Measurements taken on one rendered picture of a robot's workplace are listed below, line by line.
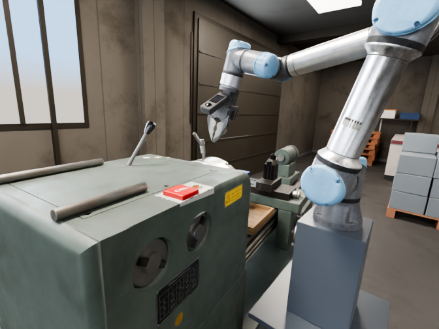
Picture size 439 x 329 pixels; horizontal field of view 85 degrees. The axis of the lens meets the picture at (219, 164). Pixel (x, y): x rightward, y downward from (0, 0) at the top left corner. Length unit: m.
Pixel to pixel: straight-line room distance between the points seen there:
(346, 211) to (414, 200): 3.46
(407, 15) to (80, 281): 0.75
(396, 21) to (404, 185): 3.69
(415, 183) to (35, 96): 4.52
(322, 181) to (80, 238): 0.55
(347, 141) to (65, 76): 2.56
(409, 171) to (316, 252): 3.42
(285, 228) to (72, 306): 1.28
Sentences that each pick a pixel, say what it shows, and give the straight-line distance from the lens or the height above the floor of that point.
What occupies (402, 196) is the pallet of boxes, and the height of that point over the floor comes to 0.35.
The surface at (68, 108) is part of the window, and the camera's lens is 2.82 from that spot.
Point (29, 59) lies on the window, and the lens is 2.75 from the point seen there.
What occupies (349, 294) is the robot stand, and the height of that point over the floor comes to 0.92.
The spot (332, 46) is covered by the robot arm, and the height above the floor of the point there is 1.65.
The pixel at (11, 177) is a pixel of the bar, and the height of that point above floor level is 1.27.
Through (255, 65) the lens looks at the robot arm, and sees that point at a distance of 0.83.
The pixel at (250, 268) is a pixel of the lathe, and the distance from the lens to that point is 1.56.
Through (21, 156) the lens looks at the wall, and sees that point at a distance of 2.76.
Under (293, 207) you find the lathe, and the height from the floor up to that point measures 0.90.
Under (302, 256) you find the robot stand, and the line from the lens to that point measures 0.91.
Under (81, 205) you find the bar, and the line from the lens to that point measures 0.51.
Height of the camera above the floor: 1.45
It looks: 13 degrees down
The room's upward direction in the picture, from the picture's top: 2 degrees clockwise
